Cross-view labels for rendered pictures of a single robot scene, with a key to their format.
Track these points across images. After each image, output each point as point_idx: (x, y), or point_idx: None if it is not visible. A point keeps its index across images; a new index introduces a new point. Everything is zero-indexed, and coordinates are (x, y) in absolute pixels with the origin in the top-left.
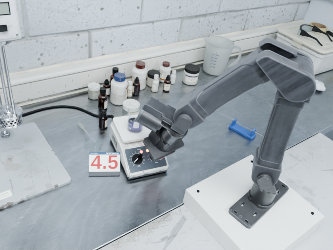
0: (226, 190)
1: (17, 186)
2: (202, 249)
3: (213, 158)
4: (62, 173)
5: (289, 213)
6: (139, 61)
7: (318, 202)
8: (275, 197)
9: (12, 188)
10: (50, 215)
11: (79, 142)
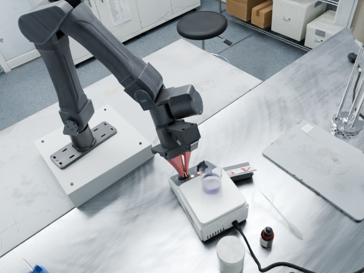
0: (112, 148)
1: (303, 136)
2: (142, 124)
3: (111, 216)
4: (273, 155)
5: (64, 138)
6: None
7: (17, 181)
8: (69, 145)
9: (306, 134)
10: (261, 124)
11: (282, 204)
